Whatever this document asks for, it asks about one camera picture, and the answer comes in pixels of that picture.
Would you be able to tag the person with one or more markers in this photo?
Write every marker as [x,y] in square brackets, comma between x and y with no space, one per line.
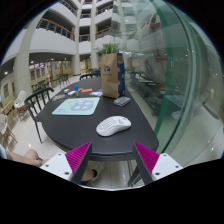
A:
[23,156]

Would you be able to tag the group of dark chairs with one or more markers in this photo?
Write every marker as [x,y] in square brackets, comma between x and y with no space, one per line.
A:
[61,79]

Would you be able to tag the white and blue plastic packet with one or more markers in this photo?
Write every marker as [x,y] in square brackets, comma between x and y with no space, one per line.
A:
[95,94]

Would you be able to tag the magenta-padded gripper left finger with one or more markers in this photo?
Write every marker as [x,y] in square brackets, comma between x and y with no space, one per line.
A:
[74,156]

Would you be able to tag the grey zip pouch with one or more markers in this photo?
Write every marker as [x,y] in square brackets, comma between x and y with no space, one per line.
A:
[122,101]

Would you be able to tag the white rectangular box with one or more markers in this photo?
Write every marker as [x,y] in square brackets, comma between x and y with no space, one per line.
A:
[71,93]

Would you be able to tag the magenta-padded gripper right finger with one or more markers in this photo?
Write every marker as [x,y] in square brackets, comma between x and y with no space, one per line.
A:
[150,156]

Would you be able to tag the green potted plant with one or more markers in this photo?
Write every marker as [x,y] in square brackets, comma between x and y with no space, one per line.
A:
[108,49]

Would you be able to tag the clear plastic snack bag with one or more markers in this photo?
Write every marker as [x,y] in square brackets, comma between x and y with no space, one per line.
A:
[58,97]

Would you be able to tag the brown paper bag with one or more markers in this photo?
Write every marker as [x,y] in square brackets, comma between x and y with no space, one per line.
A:
[110,76]

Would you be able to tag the white lattice chair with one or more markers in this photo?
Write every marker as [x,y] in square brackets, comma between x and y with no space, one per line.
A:
[20,99]

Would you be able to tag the light teal printed mouse pad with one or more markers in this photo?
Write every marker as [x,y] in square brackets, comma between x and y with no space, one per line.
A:
[77,106]

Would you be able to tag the black spindle-back chair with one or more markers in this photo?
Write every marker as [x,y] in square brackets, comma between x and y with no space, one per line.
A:
[34,94]
[88,75]

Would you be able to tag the white perforated computer mouse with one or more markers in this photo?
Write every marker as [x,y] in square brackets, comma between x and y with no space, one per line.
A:
[112,126]

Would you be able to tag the small blue-capped bottle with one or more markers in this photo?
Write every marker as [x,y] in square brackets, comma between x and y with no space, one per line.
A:
[76,90]

